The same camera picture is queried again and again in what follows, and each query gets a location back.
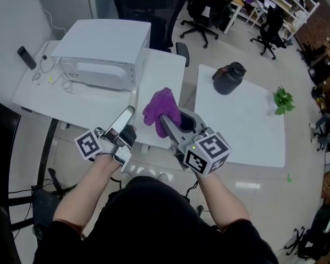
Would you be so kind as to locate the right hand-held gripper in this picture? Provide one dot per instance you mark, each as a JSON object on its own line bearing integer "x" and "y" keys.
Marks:
{"x": 206, "y": 153}

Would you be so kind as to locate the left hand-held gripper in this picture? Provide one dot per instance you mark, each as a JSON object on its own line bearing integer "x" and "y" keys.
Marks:
{"x": 110, "y": 147}

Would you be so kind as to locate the purple cloth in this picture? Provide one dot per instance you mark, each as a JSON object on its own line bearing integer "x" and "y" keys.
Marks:
{"x": 162, "y": 103}

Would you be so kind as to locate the person's left forearm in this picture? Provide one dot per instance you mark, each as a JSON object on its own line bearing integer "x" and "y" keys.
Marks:
{"x": 85, "y": 188}

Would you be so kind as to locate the person's right forearm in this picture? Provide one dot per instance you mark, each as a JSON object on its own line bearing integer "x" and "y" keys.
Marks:
{"x": 222, "y": 199}

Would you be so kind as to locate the person's right shoe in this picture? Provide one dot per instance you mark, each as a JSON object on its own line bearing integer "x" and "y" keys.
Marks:
{"x": 165, "y": 177}

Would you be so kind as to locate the black curved table leg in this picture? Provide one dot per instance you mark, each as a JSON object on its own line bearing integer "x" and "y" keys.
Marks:
{"x": 45, "y": 158}

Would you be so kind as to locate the white microwave oven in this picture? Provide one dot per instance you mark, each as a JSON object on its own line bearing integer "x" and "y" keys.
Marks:
{"x": 99, "y": 43}

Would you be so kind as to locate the person's black clothing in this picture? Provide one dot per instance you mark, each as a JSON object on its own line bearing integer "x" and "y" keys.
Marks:
{"x": 154, "y": 224}

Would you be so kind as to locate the green potted plant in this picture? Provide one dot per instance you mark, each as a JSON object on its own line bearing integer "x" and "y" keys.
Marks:
{"x": 283, "y": 98}

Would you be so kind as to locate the white office desk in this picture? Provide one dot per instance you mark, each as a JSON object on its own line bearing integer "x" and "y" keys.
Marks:
{"x": 233, "y": 18}

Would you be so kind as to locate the black cylindrical speaker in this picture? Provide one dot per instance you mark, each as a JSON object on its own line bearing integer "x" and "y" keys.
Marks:
{"x": 27, "y": 58}

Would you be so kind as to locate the black mesh office chair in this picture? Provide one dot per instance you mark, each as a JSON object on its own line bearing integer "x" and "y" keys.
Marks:
{"x": 148, "y": 7}

